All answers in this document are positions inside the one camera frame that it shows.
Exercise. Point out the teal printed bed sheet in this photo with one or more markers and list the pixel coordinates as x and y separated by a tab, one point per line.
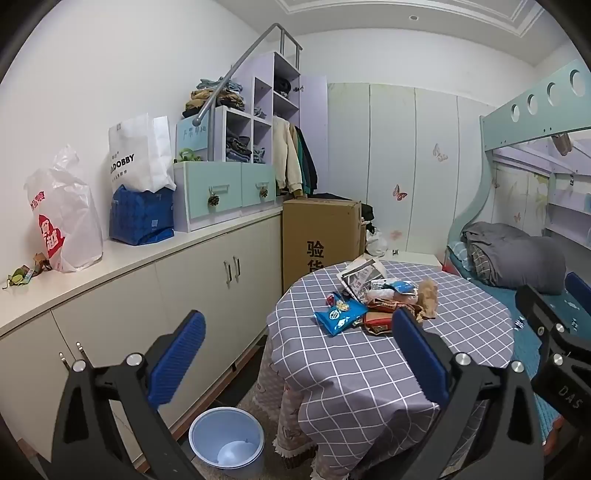
526	332

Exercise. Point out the grey duvet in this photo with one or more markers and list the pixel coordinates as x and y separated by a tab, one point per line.
521	258

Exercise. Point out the teal two-drawer unit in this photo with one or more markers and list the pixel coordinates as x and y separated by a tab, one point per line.
231	189

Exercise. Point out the black and white printed paper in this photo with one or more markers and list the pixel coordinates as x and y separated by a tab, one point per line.
360	274

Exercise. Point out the small red wrapper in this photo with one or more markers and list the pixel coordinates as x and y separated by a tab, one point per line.
333	299

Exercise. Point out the pink butterfly sticker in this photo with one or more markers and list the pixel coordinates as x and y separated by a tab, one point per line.
395	235

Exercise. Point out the dark folded clothes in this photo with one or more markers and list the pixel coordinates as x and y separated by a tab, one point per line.
281	87

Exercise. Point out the blue woven bag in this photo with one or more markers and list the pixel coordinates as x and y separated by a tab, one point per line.
138	217

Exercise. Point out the brown hanging bag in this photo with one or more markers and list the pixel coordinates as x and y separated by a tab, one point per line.
562	144

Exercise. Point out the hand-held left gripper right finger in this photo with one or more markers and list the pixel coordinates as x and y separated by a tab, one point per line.
420	360

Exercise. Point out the brown cardboard toy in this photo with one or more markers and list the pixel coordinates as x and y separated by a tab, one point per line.
41	262

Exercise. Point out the orange butterfly sticker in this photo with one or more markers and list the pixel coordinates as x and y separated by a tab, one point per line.
399	192

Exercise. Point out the black jacket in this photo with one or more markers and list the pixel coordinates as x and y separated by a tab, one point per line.
311	170

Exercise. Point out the blue waste bin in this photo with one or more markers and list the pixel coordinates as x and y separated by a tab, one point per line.
226	438

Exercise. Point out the lavender stair shelf unit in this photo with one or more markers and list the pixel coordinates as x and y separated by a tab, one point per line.
263	97

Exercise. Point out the person's right hand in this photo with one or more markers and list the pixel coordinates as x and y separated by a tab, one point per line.
554	436

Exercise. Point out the blue plaid pillow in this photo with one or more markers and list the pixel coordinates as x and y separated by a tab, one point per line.
459	254

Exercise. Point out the green plant ornament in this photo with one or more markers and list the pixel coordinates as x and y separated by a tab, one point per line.
187	156

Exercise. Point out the pile of folded clothes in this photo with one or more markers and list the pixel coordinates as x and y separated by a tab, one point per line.
217	99

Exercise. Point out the teal bunk bed frame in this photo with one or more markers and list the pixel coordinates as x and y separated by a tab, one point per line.
531	104

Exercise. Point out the white board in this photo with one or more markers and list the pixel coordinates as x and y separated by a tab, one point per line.
415	257

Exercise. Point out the blue and white wrapper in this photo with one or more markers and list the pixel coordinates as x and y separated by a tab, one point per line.
400	287

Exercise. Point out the grey metal handrail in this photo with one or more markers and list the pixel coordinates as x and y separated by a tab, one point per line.
240	64

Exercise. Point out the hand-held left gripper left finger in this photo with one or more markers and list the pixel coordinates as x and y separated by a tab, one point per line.
178	357

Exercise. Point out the brown cardboard box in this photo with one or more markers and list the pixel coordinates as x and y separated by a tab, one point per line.
318	240

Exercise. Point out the black floor mat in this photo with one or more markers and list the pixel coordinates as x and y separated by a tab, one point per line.
242	376

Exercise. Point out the green jacket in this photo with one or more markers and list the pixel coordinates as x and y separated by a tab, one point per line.
303	157

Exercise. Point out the white low cabinet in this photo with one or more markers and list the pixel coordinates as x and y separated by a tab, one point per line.
138	300

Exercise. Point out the cream jacket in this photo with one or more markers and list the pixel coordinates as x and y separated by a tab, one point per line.
286	157

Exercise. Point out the pale green wardrobe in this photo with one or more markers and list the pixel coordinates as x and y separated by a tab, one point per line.
392	138

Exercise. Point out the pine cone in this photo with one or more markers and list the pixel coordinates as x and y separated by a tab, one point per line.
263	192
213	201

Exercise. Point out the folded jeans stack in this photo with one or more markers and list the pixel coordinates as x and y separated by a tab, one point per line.
238	148

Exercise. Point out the blue snack packet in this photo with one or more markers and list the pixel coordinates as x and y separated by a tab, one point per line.
339	317

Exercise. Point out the white plastic bag red print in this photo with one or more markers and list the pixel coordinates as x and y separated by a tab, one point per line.
69	207

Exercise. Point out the white paper bag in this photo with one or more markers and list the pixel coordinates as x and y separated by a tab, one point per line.
138	152

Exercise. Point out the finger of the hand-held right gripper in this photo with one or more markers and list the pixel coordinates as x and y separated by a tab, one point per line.
579	287
549	323

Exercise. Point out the brown paper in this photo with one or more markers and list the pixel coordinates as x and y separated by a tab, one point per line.
428	297

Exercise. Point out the orange wrapper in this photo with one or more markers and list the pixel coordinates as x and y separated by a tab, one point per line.
385	303

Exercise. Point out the grey checked tablecloth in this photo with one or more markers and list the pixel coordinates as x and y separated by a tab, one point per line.
360	369

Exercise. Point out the cream butterfly sticker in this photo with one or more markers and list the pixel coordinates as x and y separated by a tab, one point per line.
440	152

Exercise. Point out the small white plastic bag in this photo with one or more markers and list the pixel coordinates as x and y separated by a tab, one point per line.
377	243

